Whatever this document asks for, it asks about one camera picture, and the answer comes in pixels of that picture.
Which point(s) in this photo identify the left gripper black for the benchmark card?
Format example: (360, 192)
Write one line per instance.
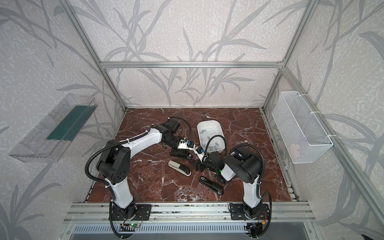
(180, 148)

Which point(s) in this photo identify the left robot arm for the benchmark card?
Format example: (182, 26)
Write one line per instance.
(111, 165)

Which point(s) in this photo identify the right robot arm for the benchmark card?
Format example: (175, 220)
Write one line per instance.
(244, 161)

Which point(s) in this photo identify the staple strips in tray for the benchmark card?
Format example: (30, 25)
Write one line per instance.
(206, 134)

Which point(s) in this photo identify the white plastic tray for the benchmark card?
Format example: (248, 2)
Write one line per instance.
(212, 124)

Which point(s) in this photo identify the green circuit board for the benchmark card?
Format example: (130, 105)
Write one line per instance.
(130, 226)

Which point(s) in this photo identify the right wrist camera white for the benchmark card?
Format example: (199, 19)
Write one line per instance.
(201, 154)

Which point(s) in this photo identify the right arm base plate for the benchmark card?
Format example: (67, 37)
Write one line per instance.
(244, 212)

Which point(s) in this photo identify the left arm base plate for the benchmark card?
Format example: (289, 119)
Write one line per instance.
(140, 212)

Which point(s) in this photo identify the white wire mesh basket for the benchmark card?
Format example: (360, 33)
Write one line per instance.
(303, 135)

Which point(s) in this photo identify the aluminium front rail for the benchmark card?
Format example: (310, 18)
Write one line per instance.
(183, 212)

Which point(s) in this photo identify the clear plastic wall bin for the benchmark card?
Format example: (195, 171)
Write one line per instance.
(47, 142)

